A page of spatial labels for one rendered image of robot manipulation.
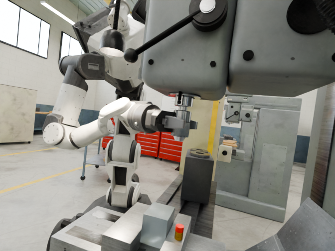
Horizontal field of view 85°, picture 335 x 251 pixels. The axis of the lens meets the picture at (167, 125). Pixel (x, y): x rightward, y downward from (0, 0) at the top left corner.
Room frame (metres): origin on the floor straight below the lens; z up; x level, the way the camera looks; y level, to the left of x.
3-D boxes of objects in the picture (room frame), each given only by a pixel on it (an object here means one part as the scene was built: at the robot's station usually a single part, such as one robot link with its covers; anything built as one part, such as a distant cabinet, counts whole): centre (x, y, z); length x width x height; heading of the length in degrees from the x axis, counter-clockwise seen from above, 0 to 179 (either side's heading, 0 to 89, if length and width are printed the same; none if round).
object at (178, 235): (0.35, -0.05, 1.03); 0.02 x 0.02 x 0.03
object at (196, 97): (0.48, -0.03, 1.31); 0.09 x 0.09 x 0.01
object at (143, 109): (0.54, 0.03, 1.23); 0.13 x 0.12 x 0.10; 138
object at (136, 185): (1.28, 0.25, 0.68); 0.21 x 0.20 x 0.13; 179
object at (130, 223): (0.40, 0.05, 1.00); 0.15 x 0.06 x 0.04; 164
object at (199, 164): (0.87, -0.17, 1.01); 0.22 x 0.12 x 0.20; 171
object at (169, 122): (0.46, -0.01, 1.24); 0.06 x 0.02 x 0.03; 48
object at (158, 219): (0.38, -0.01, 1.02); 0.06 x 0.05 x 0.06; 164
